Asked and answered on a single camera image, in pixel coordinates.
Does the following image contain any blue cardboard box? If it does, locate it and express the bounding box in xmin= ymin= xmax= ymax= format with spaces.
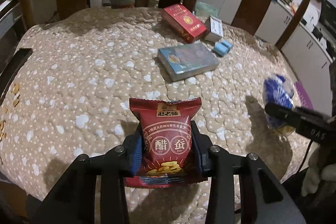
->
xmin=157 ymin=42 xmax=220 ymax=82

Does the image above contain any blue snack packet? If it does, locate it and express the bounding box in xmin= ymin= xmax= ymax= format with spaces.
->
xmin=262 ymin=74 xmax=297 ymax=135

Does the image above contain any red cardboard box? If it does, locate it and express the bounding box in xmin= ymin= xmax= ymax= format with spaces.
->
xmin=161 ymin=4 xmax=208 ymax=43

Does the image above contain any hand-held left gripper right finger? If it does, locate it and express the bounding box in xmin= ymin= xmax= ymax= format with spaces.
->
xmin=191 ymin=121 xmax=306 ymax=224

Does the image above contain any light blue tape roll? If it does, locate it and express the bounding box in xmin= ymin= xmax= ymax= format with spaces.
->
xmin=213 ymin=40 xmax=233 ymax=57

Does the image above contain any white medicine box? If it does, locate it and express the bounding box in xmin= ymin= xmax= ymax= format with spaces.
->
xmin=205 ymin=15 xmax=224 ymax=43

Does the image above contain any pile of nut shells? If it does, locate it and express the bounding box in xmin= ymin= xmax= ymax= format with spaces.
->
xmin=0 ymin=83 xmax=21 ymax=161

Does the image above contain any red snack packet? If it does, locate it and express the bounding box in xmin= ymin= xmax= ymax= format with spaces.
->
xmin=123 ymin=97 xmax=208 ymax=189

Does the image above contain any person's right hand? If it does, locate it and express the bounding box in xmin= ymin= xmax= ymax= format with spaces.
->
xmin=301 ymin=151 xmax=336 ymax=197

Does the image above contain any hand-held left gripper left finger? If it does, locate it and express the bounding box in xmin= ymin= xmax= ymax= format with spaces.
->
xmin=31 ymin=126 xmax=144 ymax=224

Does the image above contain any beige quilted heart-print blanket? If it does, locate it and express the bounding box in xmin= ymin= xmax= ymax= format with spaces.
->
xmin=0 ymin=7 xmax=315 ymax=203

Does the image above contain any black range hood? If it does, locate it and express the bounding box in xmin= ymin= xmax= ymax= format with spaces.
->
xmin=318 ymin=0 xmax=336 ymax=30

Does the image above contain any black cable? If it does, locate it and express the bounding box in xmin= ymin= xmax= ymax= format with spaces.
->
xmin=298 ymin=139 xmax=314 ymax=174

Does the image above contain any wooden chair back post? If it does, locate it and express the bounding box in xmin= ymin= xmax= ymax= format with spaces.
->
xmin=276 ymin=0 xmax=314 ymax=50

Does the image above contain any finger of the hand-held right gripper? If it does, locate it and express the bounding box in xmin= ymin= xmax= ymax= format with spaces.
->
xmin=265 ymin=103 xmax=302 ymax=122

